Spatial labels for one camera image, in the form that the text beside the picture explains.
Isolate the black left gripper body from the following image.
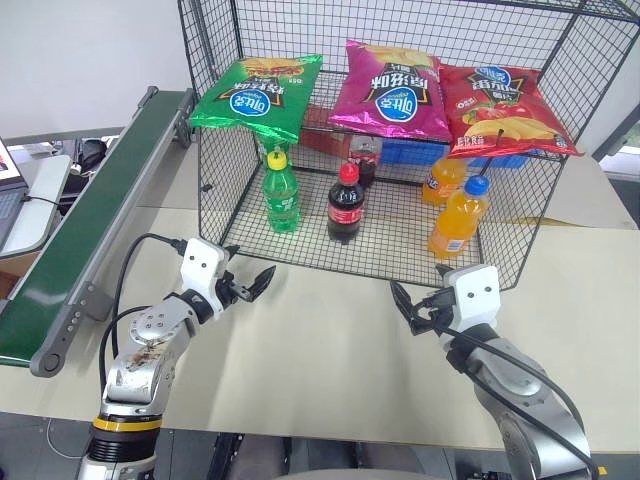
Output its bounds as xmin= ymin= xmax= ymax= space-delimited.
xmin=212 ymin=270 xmax=254 ymax=314

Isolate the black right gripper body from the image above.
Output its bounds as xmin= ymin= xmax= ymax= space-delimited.
xmin=413 ymin=286 xmax=460 ymax=336

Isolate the orange soda bottle blue cap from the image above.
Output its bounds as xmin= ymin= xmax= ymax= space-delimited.
xmin=427 ymin=175 xmax=491 ymax=259
xmin=421 ymin=156 xmax=469 ymax=207

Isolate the green soda bottle yellow cap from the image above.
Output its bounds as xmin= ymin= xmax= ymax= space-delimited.
xmin=262 ymin=150 xmax=302 ymax=234

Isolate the cola bottle red cap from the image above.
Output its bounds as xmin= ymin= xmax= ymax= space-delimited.
xmin=348 ymin=134 xmax=384 ymax=190
xmin=326 ymin=163 xmax=366 ymax=244

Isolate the blue plastic crate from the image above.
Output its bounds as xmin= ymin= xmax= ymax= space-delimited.
xmin=378 ymin=136 xmax=532 ymax=170

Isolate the green potato chips bag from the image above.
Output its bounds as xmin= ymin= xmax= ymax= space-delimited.
xmin=189 ymin=53 xmax=324 ymax=147

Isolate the red-brown box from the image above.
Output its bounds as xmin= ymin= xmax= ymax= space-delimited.
xmin=298 ymin=103 xmax=352 ymax=152

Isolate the black bag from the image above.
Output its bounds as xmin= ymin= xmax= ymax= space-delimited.
xmin=73 ymin=138 xmax=111 ymax=177

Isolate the red potato chips bag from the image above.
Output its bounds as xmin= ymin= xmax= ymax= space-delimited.
xmin=437 ymin=62 xmax=587 ymax=161

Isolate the magenta potato chips bag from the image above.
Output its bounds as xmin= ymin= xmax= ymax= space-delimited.
xmin=326 ymin=39 xmax=454 ymax=143

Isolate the open laptop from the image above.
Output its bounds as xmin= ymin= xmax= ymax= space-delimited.
xmin=0 ymin=136 xmax=31 ymax=251

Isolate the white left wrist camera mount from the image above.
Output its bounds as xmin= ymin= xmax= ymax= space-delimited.
xmin=178 ymin=237 xmax=232 ymax=312

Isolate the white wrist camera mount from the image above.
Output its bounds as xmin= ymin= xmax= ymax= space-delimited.
xmin=451 ymin=264 xmax=503 ymax=334
xmin=178 ymin=237 xmax=232 ymax=312

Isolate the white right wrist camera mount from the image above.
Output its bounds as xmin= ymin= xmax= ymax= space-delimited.
xmin=451 ymin=264 xmax=503 ymax=334

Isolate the wire mesh basket shelf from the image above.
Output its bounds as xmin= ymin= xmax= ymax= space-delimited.
xmin=176 ymin=0 xmax=640 ymax=292

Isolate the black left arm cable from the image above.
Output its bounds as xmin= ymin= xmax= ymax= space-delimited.
xmin=98 ymin=232 xmax=190 ymax=401

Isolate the green conveyor belt grey frame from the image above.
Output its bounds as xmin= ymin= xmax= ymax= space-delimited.
xmin=0 ymin=85 xmax=199 ymax=379

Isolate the black post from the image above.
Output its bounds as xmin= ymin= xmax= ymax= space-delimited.
xmin=591 ymin=97 xmax=640 ymax=162

